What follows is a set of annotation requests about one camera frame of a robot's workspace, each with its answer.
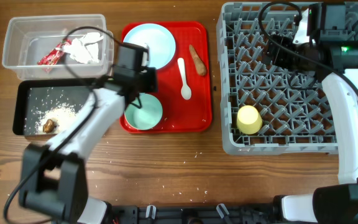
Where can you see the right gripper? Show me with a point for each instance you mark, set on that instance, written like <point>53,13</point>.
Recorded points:
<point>279,56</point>

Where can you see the yellow plastic cup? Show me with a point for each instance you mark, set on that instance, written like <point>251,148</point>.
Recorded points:
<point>249,121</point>

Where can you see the white plastic spoon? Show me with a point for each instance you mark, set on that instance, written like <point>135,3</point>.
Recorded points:
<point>185,90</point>

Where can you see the green bowl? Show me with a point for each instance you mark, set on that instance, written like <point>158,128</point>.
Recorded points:
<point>144,113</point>

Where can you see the white napkin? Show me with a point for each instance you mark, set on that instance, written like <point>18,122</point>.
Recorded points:
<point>84,49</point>

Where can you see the red snack wrapper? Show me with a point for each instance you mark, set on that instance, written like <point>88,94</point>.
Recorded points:
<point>54,55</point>

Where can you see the white rice pile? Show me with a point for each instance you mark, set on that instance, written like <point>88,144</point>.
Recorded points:
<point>60,104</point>

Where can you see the brown food scrap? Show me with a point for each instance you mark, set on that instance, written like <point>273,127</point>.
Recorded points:
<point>49,126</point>

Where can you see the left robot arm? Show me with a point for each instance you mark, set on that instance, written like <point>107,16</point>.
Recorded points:
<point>53,178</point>

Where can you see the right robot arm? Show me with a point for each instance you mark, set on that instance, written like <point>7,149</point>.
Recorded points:
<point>322,45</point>

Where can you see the grey dishwasher rack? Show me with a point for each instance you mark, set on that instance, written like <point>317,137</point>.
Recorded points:
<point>295,112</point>

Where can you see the brown sweet potato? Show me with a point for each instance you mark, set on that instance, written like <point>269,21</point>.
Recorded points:
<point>199,65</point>

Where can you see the red serving tray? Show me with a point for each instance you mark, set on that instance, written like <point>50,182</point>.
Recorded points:
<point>180,115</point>

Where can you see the light blue plate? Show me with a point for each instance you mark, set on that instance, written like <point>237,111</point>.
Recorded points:
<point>158,39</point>

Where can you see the clear plastic bin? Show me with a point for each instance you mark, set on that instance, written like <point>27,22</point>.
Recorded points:
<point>29,39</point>

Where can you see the black plastic tray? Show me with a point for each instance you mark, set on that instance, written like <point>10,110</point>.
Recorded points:
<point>22,92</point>

